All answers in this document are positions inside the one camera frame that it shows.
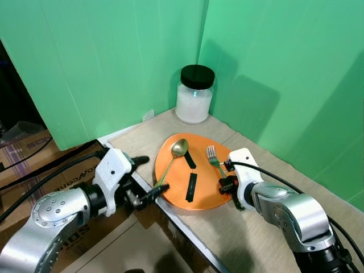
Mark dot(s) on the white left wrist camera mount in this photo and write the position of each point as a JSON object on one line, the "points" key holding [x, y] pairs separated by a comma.
{"points": [[112, 168]]}

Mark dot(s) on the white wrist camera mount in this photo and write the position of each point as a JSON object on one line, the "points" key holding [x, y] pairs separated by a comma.
{"points": [[245, 165], [112, 168]]}

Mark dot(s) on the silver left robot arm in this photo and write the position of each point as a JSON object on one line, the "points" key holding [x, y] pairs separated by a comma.
{"points": [[51, 219]]}

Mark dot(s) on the cardboard box printed 510S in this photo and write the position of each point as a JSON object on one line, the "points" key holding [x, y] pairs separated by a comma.
{"points": [[114, 244]]}

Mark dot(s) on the orange plate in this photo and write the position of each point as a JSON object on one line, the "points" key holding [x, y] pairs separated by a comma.
{"points": [[206, 190]]}

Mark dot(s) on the glass jar with black lid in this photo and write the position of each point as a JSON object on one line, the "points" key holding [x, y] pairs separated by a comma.
{"points": [[193, 105]]}

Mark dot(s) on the long black flat strip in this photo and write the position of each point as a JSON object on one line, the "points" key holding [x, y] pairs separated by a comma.
{"points": [[191, 187]]}

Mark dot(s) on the metal fork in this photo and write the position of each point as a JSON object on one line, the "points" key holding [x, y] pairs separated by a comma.
{"points": [[211, 152]]}

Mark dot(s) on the short black flat strip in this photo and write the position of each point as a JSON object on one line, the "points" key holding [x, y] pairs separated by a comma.
{"points": [[190, 160]]}

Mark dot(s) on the cardboard box with dark print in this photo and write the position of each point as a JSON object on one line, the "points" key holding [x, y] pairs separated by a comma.
{"points": [[34, 165]]}

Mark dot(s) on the gold spoon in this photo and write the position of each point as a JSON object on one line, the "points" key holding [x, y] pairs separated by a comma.
{"points": [[180, 148]]}

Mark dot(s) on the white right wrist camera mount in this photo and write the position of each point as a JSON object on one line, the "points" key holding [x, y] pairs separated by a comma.
{"points": [[245, 165]]}

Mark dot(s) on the grey metal table edge rail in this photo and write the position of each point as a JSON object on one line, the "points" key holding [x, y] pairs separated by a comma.
{"points": [[187, 233]]}

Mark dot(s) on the green backdrop board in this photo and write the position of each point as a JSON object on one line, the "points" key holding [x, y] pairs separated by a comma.
{"points": [[102, 62], [296, 85]]}

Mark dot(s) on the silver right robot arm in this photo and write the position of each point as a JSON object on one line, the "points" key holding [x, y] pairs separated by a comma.
{"points": [[296, 219]]}

